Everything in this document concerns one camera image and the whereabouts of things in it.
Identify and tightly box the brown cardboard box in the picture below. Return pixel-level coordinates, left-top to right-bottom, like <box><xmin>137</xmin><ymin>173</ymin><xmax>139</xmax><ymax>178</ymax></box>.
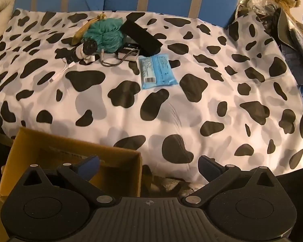
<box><xmin>0</xmin><ymin>127</ymin><xmax>143</xmax><ymax>203</ymax></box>

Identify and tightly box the small black device with cord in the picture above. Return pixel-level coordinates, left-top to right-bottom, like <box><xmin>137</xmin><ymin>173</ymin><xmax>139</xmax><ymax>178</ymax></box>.
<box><xmin>100</xmin><ymin>43</ymin><xmax>140</xmax><ymax>67</ymax></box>

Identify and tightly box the green tissue packet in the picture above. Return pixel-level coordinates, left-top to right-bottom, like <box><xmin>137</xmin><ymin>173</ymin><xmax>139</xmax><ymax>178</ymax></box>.
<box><xmin>72</xmin><ymin>14</ymin><xmax>108</xmax><ymax>46</ymax></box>

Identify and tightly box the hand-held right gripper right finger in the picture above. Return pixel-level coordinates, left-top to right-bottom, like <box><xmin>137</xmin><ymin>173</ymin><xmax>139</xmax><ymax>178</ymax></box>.
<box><xmin>183</xmin><ymin>155</ymin><xmax>278</xmax><ymax>206</ymax></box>

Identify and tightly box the clutter of bags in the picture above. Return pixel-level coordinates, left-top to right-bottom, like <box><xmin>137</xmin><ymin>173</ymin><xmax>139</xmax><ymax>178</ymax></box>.
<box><xmin>258</xmin><ymin>4</ymin><xmax>303</xmax><ymax>91</ymax></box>

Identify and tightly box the blue wet wipes pack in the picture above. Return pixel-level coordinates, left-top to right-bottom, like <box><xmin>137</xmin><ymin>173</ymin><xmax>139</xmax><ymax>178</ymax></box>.
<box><xmin>138</xmin><ymin>53</ymin><xmax>178</xmax><ymax>90</ymax></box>

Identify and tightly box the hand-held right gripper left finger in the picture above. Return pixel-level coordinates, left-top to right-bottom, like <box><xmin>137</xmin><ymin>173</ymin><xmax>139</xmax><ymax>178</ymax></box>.
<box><xmin>20</xmin><ymin>155</ymin><xmax>115</xmax><ymax>206</ymax></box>

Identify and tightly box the white usb cable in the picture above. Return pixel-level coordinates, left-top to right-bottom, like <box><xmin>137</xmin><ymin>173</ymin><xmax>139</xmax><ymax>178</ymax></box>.
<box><xmin>50</xmin><ymin>55</ymin><xmax>95</xmax><ymax>83</ymax></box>

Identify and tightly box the black rectangular case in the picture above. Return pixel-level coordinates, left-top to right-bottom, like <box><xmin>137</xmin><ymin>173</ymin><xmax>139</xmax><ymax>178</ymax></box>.
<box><xmin>122</xmin><ymin>12</ymin><xmax>163</xmax><ymax>57</ymax></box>

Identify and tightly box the cow print blanket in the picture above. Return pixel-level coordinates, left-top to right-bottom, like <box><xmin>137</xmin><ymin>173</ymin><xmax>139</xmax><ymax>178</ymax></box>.
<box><xmin>0</xmin><ymin>8</ymin><xmax>303</xmax><ymax>194</ymax></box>

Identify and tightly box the teal bath loofah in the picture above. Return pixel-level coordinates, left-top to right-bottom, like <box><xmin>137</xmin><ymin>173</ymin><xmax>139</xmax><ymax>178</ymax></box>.
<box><xmin>85</xmin><ymin>20</ymin><xmax>128</xmax><ymax>54</ymax></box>

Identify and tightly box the black garbage bag roll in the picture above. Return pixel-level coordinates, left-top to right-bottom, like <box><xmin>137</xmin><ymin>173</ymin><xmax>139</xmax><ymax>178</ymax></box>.
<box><xmin>74</xmin><ymin>40</ymin><xmax>98</xmax><ymax>61</ymax></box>

